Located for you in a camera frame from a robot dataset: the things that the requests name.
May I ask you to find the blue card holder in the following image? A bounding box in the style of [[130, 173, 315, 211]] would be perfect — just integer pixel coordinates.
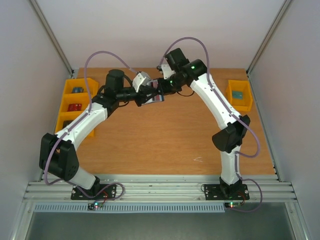
[[140, 79, 165, 105]]

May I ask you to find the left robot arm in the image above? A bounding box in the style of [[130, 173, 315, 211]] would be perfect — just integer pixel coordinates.
[[39, 69, 165, 199]]

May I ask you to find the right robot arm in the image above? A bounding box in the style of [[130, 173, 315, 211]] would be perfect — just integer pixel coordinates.
[[158, 48, 251, 200]]

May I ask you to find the teal card in bin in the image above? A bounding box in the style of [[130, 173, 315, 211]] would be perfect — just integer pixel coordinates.
[[232, 91, 244, 100]]

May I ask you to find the blue card in bin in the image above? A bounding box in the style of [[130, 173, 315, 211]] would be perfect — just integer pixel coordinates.
[[71, 87, 84, 94]]

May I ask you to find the red card in bin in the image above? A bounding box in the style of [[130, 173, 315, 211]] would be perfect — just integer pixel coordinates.
[[67, 103, 82, 112]]

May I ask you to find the dark card in bin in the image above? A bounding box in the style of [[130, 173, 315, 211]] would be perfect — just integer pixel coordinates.
[[62, 120, 73, 129]]

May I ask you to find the yellow bin right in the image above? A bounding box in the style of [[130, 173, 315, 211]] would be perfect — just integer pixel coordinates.
[[225, 79, 253, 112]]

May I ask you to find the yellow bin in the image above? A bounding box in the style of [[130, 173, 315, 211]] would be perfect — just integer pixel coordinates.
[[225, 79, 253, 112], [55, 111, 82, 133], [63, 78, 99, 97], [59, 92, 89, 113]]

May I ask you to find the yellow bin middle left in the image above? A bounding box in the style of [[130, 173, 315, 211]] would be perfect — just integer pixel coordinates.
[[59, 92, 89, 113]]

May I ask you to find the yellow bin far left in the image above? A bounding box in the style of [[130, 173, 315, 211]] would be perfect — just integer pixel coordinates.
[[63, 78, 99, 97]]

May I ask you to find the yellow bin near left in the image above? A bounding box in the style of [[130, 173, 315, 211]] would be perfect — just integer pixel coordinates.
[[55, 111, 82, 133]]

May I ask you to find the left controller board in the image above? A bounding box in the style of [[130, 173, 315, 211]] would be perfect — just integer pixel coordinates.
[[87, 202, 104, 211]]

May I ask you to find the controller board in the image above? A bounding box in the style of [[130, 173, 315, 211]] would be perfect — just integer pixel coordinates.
[[87, 202, 104, 211], [224, 202, 243, 209]]

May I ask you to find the right controller board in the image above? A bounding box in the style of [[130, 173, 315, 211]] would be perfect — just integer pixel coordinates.
[[224, 202, 243, 209]]

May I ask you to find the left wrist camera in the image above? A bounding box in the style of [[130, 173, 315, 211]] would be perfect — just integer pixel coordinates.
[[132, 71, 151, 93]]

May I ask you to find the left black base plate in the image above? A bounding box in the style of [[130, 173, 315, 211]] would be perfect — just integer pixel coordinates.
[[70, 184, 117, 201]]

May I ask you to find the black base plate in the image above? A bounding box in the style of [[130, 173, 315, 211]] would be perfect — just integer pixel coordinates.
[[70, 184, 117, 201], [201, 183, 250, 201]]

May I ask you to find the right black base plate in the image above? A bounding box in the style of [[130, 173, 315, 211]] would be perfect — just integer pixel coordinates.
[[201, 183, 250, 201]]

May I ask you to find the grey slotted cable duct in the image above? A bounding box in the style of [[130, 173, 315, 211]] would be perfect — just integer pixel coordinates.
[[33, 202, 225, 214]]

